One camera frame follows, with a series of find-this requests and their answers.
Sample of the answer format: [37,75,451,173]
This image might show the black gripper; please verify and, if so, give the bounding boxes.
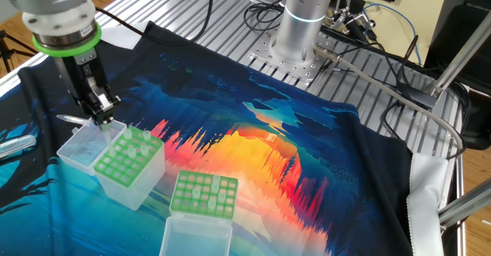
[53,51,121,126]

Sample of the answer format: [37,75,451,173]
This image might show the blue cable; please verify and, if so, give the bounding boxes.
[362,2,423,66]

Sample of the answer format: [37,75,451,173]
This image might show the black office chair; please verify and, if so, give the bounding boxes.
[423,0,491,96]

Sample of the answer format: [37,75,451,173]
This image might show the printed sunset landscape cloth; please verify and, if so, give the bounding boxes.
[0,20,450,256]

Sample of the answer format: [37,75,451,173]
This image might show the slim blue-capped conical tube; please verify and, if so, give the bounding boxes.
[56,113,91,126]

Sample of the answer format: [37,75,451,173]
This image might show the black camera cable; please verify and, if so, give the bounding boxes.
[94,0,215,46]

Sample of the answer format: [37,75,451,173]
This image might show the black tripod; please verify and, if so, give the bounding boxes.
[0,29,39,75]

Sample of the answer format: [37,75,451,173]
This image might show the grey cable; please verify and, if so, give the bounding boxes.
[313,44,466,153]

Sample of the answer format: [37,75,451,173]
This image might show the green flange adapter ring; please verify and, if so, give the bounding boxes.
[32,21,103,57]

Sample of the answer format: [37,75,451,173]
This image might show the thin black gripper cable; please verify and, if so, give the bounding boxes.
[242,0,288,33]

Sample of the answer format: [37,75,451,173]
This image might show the aluminium frame beam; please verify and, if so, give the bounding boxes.
[438,178,491,228]

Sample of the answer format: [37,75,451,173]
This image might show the black cable with adapter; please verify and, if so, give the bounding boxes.
[321,25,471,161]

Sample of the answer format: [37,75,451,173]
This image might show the clear box green tip rack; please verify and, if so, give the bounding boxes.
[56,113,166,212]
[159,170,239,256]

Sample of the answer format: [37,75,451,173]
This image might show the slanted aluminium frame post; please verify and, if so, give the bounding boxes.
[427,12,491,99]

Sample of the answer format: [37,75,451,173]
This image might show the silver metal clamp stand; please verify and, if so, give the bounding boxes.
[325,0,379,34]

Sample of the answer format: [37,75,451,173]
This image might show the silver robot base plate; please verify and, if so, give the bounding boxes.
[249,29,338,83]

